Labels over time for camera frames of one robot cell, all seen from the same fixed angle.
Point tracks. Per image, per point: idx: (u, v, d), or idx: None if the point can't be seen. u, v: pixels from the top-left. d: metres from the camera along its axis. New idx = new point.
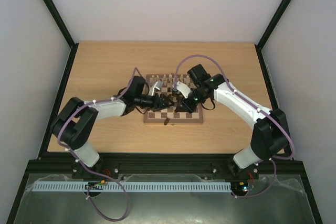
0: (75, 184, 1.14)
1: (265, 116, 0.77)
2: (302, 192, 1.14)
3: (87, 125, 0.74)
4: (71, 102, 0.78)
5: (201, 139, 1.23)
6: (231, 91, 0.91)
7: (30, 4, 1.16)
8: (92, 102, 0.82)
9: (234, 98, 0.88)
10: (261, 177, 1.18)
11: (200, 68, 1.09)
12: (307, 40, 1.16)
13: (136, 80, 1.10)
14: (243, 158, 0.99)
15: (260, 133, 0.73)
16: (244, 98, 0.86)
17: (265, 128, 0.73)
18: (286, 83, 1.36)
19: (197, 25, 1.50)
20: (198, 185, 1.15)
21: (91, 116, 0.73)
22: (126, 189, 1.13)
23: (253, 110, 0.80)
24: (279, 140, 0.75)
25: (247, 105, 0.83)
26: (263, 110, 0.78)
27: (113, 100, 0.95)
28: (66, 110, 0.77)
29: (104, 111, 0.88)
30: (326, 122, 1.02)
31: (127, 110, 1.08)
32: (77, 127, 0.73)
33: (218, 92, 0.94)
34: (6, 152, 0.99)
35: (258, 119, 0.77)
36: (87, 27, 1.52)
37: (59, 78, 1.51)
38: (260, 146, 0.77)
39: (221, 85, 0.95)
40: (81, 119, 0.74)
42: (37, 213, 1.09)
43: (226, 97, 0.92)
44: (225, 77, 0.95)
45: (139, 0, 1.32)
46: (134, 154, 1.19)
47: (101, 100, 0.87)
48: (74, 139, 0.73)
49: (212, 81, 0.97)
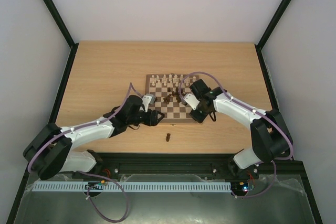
0: (75, 184, 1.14)
1: (261, 116, 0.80)
2: (302, 192, 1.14)
3: (58, 158, 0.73)
4: (48, 128, 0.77)
5: (201, 139, 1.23)
6: (229, 98, 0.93)
7: (30, 4, 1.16)
8: (71, 129, 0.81)
9: (231, 104, 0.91)
10: (261, 177, 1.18)
11: (202, 83, 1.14)
12: (307, 41, 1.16)
13: (133, 98, 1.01)
14: (244, 159, 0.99)
15: (258, 133, 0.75)
16: (240, 103, 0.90)
17: (262, 127, 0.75)
18: (286, 83, 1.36)
19: (196, 25, 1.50)
20: (198, 185, 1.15)
21: (62, 149, 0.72)
22: (125, 189, 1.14)
23: (249, 113, 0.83)
24: (280, 142, 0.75)
25: (242, 109, 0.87)
26: (259, 111, 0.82)
27: (99, 123, 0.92)
28: (41, 136, 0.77)
29: (85, 137, 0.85)
30: (325, 123, 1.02)
31: (116, 130, 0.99)
32: (47, 158, 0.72)
33: (217, 102, 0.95)
34: (6, 152, 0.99)
35: (254, 119, 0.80)
36: (87, 28, 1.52)
37: (59, 78, 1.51)
38: (261, 148, 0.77)
39: (219, 96, 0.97)
40: (52, 151, 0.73)
42: (37, 213, 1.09)
43: (224, 105, 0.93)
44: (223, 88, 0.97)
45: (139, 0, 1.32)
46: (133, 155, 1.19)
47: (82, 126, 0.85)
48: (43, 170, 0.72)
49: (212, 93, 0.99)
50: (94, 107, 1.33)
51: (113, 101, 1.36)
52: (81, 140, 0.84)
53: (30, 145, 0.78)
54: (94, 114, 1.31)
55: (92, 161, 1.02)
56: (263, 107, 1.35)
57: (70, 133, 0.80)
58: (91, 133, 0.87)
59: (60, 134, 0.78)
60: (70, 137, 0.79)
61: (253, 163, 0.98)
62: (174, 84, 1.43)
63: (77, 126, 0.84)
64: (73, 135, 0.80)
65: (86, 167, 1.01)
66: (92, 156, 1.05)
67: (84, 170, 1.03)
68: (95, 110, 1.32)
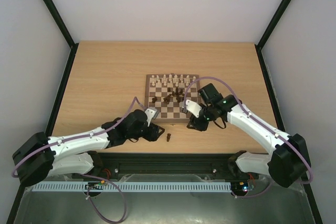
0: (74, 184, 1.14)
1: (284, 142, 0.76)
2: (302, 192, 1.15)
3: (39, 170, 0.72)
4: (35, 137, 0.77)
5: (201, 139, 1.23)
6: (247, 114, 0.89)
7: (30, 5, 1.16)
8: (58, 141, 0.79)
9: (250, 121, 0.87)
10: (261, 178, 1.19)
11: (212, 88, 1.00)
12: (308, 41, 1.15)
13: (138, 114, 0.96)
14: (250, 167, 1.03)
15: (281, 160, 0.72)
16: (262, 124, 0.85)
17: (285, 155, 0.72)
18: (287, 82, 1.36)
19: (197, 25, 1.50)
20: (198, 185, 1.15)
21: (42, 162, 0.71)
22: (122, 189, 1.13)
23: (271, 136, 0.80)
24: (299, 168, 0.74)
25: (263, 130, 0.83)
26: (281, 136, 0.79)
27: (93, 135, 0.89)
28: (29, 144, 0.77)
29: (74, 149, 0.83)
30: (326, 123, 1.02)
31: (113, 142, 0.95)
32: (29, 169, 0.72)
33: (233, 115, 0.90)
34: (6, 152, 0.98)
35: (277, 146, 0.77)
36: (87, 28, 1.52)
37: (59, 78, 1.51)
38: (281, 173, 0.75)
39: (234, 108, 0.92)
40: (34, 162, 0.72)
42: (37, 214, 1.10)
43: (240, 120, 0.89)
44: (238, 99, 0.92)
45: (138, 0, 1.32)
46: (133, 155, 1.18)
47: (72, 139, 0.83)
48: (23, 179, 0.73)
49: (226, 103, 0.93)
50: (94, 107, 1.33)
51: (113, 101, 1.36)
52: (69, 153, 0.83)
53: (19, 149, 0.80)
54: (94, 114, 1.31)
55: (88, 166, 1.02)
56: (263, 107, 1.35)
57: (56, 146, 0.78)
58: (81, 146, 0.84)
59: (45, 145, 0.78)
60: (55, 150, 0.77)
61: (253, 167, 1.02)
62: (174, 84, 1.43)
63: (66, 138, 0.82)
64: (58, 148, 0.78)
65: (81, 170, 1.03)
66: (90, 160, 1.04)
67: (81, 172, 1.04)
68: (95, 110, 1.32)
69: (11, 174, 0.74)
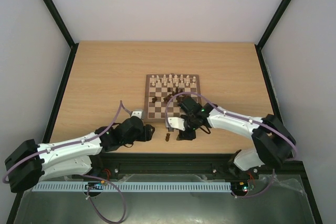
0: (75, 184, 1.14)
1: (260, 124, 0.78)
2: (302, 192, 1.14)
3: (27, 178, 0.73)
4: (25, 145, 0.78)
5: (201, 139, 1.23)
6: (222, 113, 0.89)
7: (30, 6, 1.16)
8: (46, 149, 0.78)
9: (227, 118, 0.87)
10: (261, 177, 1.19)
11: (190, 100, 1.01)
12: (307, 41, 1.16)
13: (134, 120, 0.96)
14: (247, 162, 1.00)
15: (260, 143, 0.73)
16: (234, 115, 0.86)
17: (263, 137, 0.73)
18: (286, 82, 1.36)
19: (197, 26, 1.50)
20: (198, 185, 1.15)
21: (29, 171, 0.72)
22: (122, 189, 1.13)
23: (247, 123, 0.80)
24: (284, 146, 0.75)
25: (239, 120, 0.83)
26: (255, 120, 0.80)
27: (84, 142, 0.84)
28: (19, 151, 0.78)
29: (64, 157, 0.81)
30: (326, 123, 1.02)
31: (107, 148, 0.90)
32: (17, 177, 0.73)
33: (211, 119, 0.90)
34: (6, 152, 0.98)
35: (254, 130, 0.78)
36: (87, 28, 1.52)
37: (59, 78, 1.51)
38: (267, 157, 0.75)
39: (212, 113, 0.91)
40: (22, 170, 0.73)
42: (37, 213, 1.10)
43: (219, 120, 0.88)
44: (212, 103, 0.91)
45: (138, 1, 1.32)
46: (133, 155, 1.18)
47: (61, 146, 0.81)
48: (12, 186, 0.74)
49: (203, 110, 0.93)
50: (94, 107, 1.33)
51: (113, 101, 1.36)
52: (60, 160, 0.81)
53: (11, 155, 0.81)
54: (94, 114, 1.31)
55: (86, 167, 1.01)
56: (263, 107, 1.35)
57: (45, 154, 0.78)
58: (72, 152, 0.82)
59: (34, 152, 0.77)
60: (43, 158, 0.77)
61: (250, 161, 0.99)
62: (174, 84, 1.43)
63: (56, 145, 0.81)
64: (48, 156, 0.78)
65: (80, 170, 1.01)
66: (88, 161, 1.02)
67: (81, 172, 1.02)
68: (95, 110, 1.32)
69: (2, 180, 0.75)
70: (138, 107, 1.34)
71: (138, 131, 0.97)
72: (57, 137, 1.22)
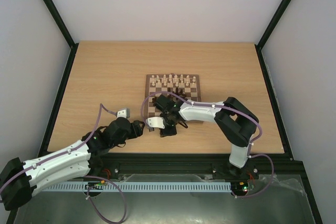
0: (75, 184, 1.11)
1: (221, 107, 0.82)
2: (302, 192, 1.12)
3: (17, 196, 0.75)
4: (12, 163, 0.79)
5: (201, 139, 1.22)
6: (190, 104, 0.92)
7: (31, 6, 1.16)
8: (32, 165, 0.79)
9: (195, 108, 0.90)
10: (261, 177, 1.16)
11: (164, 98, 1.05)
12: (307, 42, 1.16)
13: (121, 121, 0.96)
14: (237, 157, 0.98)
15: (223, 125, 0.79)
16: (200, 103, 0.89)
17: (223, 118, 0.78)
18: (286, 83, 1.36)
19: (197, 26, 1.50)
20: (197, 185, 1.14)
21: (18, 189, 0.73)
22: (123, 189, 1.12)
23: (210, 108, 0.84)
24: (249, 125, 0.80)
25: (203, 107, 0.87)
26: (218, 104, 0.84)
27: (71, 151, 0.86)
28: (6, 171, 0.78)
29: (53, 169, 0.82)
30: (325, 124, 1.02)
31: (97, 152, 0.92)
32: (8, 196, 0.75)
33: (182, 112, 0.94)
34: (6, 152, 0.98)
35: (216, 113, 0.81)
36: (87, 28, 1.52)
37: (59, 78, 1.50)
38: (233, 137, 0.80)
39: (182, 106, 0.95)
40: (11, 189, 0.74)
42: (37, 213, 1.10)
43: (189, 112, 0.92)
44: (181, 97, 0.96)
45: (138, 1, 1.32)
46: (132, 155, 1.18)
47: (48, 159, 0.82)
48: (6, 205, 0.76)
49: (175, 105, 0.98)
50: (95, 107, 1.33)
51: (113, 101, 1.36)
52: (48, 173, 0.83)
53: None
54: (94, 114, 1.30)
55: (85, 169, 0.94)
56: (263, 107, 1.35)
57: (32, 170, 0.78)
58: (59, 163, 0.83)
59: (21, 170, 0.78)
60: (30, 174, 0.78)
61: (242, 158, 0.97)
62: (174, 84, 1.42)
63: (43, 159, 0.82)
64: (34, 171, 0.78)
65: (80, 174, 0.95)
66: (85, 163, 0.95)
67: (82, 174, 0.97)
68: (94, 110, 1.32)
69: None
70: (138, 107, 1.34)
71: (127, 131, 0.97)
72: (57, 138, 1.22)
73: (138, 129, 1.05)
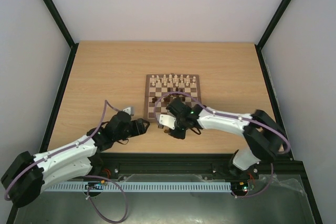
0: (75, 184, 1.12)
1: (249, 120, 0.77)
2: (302, 192, 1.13)
3: (29, 189, 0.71)
4: (21, 157, 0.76)
5: (201, 139, 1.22)
6: (211, 113, 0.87)
7: (31, 6, 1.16)
8: (43, 157, 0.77)
9: (216, 118, 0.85)
10: (261, 177, 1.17)
11: (179, 103, 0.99)
12: (307, 42, 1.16)
13: (121, 115, 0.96)
14: (244, 161, 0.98)
15: (252, 140, 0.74)
16: (222, 114, 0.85)
17: (253, 134, 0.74)
18: (286, 83, 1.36)
19: (197, 26, 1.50)
20: (197, 185, 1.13)
21: (32, 181, 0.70)
22: (124, 189, 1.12)
23: (237, 121, 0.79)
24: (277, 140, 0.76)
25: (228, 119, 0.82)
26: (244, 117, 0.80)
27: (79, 145, 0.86)
28: (14, 165, 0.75)
29: (62, 162, 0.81)
30: (325, 124, 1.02)
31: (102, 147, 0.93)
32: (20, 190, 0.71)
33: (201, 120, 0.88)
34: (6, 152, 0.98)
35: (243, 127, 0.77)
36: (87, 28, 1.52)
37: (59, 78, 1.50)
38: (260, 153, 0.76)
39: (201, 114, 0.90)
40: (23, 183, 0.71)
42: (37, 213, 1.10)
43: (209, 121, 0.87)
44: (201, 104, 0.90)
45: (138, 1, 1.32)
46: (132, 154, 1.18)
47: (58, 152, 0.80)
48: (17, 199, 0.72)
49: (193, 113, 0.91)
50: (95, 107, 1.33)
51: (113, 101, 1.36)
52: (58, 166, 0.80)
53: (6, 171, 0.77)
54: (94, 114, 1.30)
55: (86, 167, 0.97)
56: (263, 107, 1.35)
57: (44, 162, 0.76)
58: (69, 157, 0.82)
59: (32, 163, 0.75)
60: (42, 167, 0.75)
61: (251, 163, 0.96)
62: (174, 84, 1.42)
63: (53, 152, 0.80)
64: (46, 163, 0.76)
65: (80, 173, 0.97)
66: (86, 160, 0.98)
67: (82, 174, 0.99)
68: (94, 110, 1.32)
69: (4, 196, 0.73)
70: (138, 106, 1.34)
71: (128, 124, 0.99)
72: (57, 138, 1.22)
73: (142, 126, 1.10)
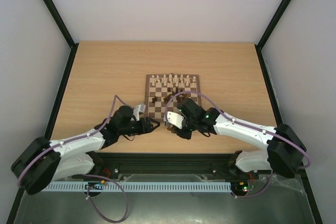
0: (75, 184, 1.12)
1: (274, 136, 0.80)
2: (302, 192, 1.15)
3: (45, 173, 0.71)
4: (38, 142, 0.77)
5: (202, 139, 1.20)
6: (231, 120, 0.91)
7: (31, 6, 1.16)
8: (60, 143, 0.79)
9: (236, 127, 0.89)
10: (261, 177, 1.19)
11: (192, 103, 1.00)
12: (307, 42, 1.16)
13: (124, 109, 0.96)
14: (249, 164, 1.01)
15: (275, 155, 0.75)
16: (243, 123, 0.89)
17: (278, 149, 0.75)
18: (286, 83, 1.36)
19: (197, 26, 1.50)
20: (198, 185, 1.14)
21: (49, 163, 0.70)
22: (125, 189, 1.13)
23: (260, 133, 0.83)
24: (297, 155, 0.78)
25: (250, 130, 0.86)
26: (269, 131, 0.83)
27: (90, 135, 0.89)
28: (30, 151, 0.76)
29: (75, 150, 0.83)
30: (325, 124, 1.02)
31: (107, 142, 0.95)
32: (35, 173, 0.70)
33: (218, 126, 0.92)
34: (7, 152, 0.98)
35: (268, 142, 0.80)
36: (87, 28, 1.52)
37: (59, 78, 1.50)
38: (281, 167, 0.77)
39: (218, 119, 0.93)
40: (40, 166, 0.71)
42: (37, 213, 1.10)
43: (228, 128, 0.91)
44: (219, 110, 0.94)
45: (138, 1, 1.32)
46: (132, 155, 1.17)
47: (72, 140, 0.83)
48: (31, 183, 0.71)
49: (208, 117, 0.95)
50: (95, 107, 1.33)
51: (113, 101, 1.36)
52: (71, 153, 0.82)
53: (20, 158, 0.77)
54: (94, 114, 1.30)
55: (88, 164, 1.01)
56: (263, 107, 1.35)
57: (60, 148, 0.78)
58: (81, 145, 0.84)
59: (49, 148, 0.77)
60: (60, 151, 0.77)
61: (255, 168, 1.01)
62: (174, 84, 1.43)
63: (67, 139, 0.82)
64: (62, 149, 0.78)
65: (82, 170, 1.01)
66: (90, 159, 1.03)
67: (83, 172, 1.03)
68: (94, 110, 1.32)
69: (19, 181, 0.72)
70: None
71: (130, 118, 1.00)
72: (57, 138, 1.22)
73: (147, 122, 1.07)
